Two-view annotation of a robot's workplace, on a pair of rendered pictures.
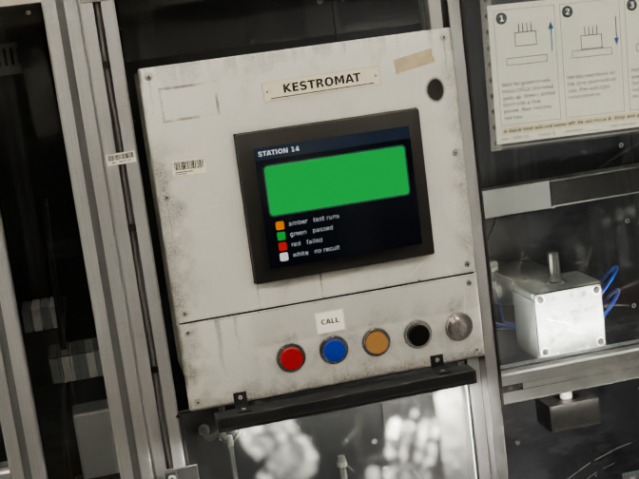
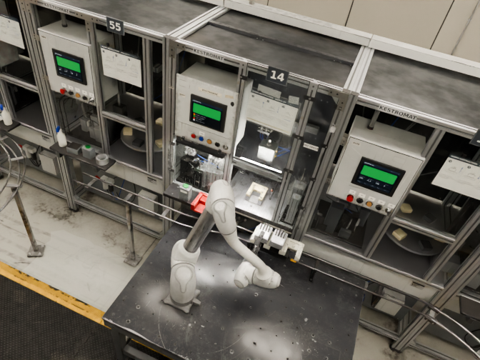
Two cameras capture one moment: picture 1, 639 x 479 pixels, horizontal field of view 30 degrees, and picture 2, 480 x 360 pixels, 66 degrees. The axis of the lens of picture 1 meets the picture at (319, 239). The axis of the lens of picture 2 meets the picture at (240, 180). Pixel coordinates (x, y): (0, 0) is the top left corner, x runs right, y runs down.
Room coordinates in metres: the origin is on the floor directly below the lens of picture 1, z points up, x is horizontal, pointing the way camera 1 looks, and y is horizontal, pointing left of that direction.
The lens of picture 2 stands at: (-0.13, -1.19, 2.91)
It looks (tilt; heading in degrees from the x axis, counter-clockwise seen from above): 41 degrees down; 26
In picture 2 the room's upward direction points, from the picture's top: 10 degrees clockwise
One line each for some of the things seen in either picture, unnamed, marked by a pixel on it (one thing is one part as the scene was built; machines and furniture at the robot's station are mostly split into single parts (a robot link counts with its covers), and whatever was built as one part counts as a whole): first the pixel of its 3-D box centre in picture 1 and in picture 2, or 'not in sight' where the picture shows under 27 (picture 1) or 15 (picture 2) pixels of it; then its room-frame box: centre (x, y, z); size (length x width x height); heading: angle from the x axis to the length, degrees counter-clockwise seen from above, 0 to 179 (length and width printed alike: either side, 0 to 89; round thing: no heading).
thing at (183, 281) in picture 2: not in sight; (183, 281); (0.94, -0.40, 0.85); 0.18 x 0.16 x 0.22; 39
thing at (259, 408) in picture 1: (345, 390); (200, 146); (1.55, -0.01, 1.37); 0.36 x 0.04 x 0.04; 101
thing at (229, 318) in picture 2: not in sight; (245, 298); (1.19, -0.74, 0.66); 1.50 x 1.06 x 0.04; 101
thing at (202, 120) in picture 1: (302, 208); (211, 108); (1.69, 0.02, 1.60); 0.42 x 0.29 x 0.46; 101
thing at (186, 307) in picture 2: not in sight; (184, 296); (0.93, -0.42, 0.71); 0.22 x 0.18 x 0.06; 101
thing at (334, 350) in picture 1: (334, 350); not in sight; (1.57, 0.00, 1.42); 0.03 x 0.02 x 0.03; 101
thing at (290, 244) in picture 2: not in sight; (276, 245); (1.58, -0.72, 0.84); 0.36 x 0.14 x 0.10; 101
